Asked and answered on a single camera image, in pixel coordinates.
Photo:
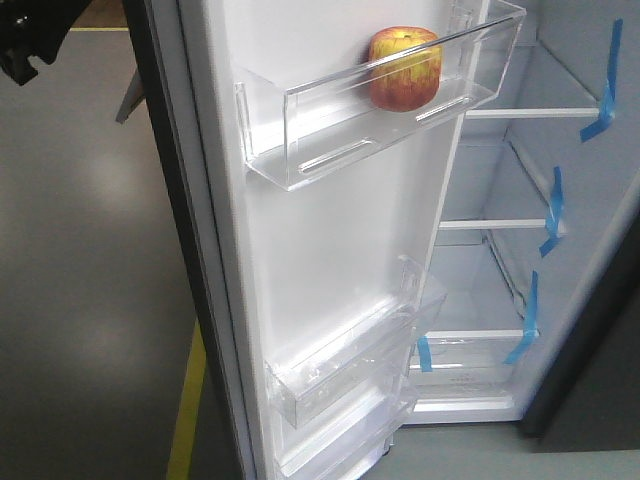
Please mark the glass fridge shelf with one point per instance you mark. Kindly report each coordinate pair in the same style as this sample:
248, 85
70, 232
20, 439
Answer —
538, 85
490, 188

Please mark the clear door bin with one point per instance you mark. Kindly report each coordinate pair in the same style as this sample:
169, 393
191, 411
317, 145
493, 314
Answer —
322, 84
314, 381
335, 442

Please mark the middle clear door bin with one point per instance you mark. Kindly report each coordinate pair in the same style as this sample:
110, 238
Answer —
314, 381

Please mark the white fridge door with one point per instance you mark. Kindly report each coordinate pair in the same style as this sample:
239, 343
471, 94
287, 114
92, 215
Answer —
283, 269

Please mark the blue tape upper shelf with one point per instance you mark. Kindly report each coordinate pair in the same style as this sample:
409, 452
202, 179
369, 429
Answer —
607, 104

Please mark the blue tape strip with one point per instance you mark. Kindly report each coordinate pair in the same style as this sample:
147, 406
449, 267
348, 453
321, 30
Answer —
530, 330
424, 353

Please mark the dark grey fridge body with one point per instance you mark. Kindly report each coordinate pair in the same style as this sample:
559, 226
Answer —
538, 249

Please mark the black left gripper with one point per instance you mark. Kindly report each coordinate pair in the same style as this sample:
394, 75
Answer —
34, 28

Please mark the red yellow apple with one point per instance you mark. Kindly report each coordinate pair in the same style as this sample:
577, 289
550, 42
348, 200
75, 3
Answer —
408, 83

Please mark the blue tape strip right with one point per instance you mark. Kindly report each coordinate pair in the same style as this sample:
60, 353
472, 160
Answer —
530, 330

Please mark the blue tape strip left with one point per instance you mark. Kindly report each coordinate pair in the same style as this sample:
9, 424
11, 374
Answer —
424, 353

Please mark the blue tape middle shelf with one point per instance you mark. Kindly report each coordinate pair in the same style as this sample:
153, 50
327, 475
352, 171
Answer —
555, 215

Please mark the yellow floor tape line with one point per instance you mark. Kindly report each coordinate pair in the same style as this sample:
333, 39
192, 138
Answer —
186, 425

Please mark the upper clear door bin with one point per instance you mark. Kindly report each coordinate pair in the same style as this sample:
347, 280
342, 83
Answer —
322, 84

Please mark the clear crisper drawer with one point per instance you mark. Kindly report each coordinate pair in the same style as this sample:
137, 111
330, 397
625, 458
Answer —
467, 367

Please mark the glass fridge shelf lower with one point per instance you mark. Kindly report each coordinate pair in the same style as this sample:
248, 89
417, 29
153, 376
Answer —
490, 188

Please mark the silver sign stand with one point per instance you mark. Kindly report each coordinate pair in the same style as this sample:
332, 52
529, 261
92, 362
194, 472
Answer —
134, 95

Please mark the lower clear door bin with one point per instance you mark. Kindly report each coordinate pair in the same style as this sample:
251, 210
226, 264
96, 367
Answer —
335, 442

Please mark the glass fridge shelf upper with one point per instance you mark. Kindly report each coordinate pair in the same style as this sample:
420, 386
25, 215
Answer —
538, 85

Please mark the blue tape shelf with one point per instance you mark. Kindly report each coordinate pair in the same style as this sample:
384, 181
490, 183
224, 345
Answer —
607, 104
555, 215

